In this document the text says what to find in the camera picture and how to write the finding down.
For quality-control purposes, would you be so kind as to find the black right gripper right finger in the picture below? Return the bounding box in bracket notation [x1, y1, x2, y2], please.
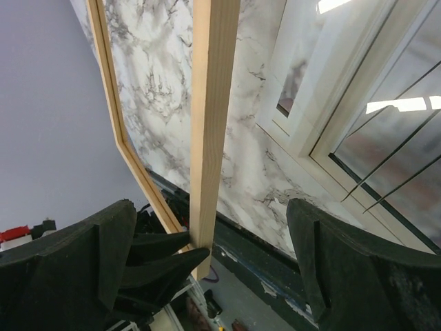
[287, 199, 440, 330]

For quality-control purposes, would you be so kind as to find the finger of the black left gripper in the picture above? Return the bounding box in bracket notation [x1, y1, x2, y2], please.
[119, 248, 209, 312]
[130, 232, 190, 257]

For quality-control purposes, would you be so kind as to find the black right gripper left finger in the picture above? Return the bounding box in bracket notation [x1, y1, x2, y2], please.
[1, 199, 136, 330]

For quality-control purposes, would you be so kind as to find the photo print with window scene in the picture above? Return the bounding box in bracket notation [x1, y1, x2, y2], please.
[258, 1, 440, 254]

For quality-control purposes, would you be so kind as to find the light wooden picture frame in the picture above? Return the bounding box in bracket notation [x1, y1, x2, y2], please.
[85, 0, 241, 280]

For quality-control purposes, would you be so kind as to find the black table edge rail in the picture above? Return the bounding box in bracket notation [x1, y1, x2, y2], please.
[144, 168, 320, 327]

